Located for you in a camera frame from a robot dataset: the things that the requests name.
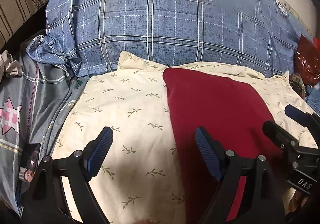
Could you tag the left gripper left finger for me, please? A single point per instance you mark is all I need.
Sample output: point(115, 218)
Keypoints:
point(45, 201)

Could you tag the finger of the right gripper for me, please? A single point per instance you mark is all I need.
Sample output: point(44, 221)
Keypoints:
point(303, 118)
point(279, 136)

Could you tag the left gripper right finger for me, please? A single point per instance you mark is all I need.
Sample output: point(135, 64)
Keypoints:
point(247, 187)

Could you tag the dark red small garment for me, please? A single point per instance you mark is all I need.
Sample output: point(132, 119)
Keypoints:
point(232, 112)

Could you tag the red shiny plastic bag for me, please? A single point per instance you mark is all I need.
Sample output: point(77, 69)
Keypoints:
point(307, 61)

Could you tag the cream leaf-print pillow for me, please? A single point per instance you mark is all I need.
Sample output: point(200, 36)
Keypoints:
point(140, 178)

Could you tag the grey patterned bed sheet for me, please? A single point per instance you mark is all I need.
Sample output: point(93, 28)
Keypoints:
point(34, 108)

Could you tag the crumpled pale grey cloth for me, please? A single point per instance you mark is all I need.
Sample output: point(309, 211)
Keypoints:
point(9, 67)

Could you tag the blue plaid large pillow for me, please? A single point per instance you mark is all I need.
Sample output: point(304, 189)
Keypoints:
point(86, 37)

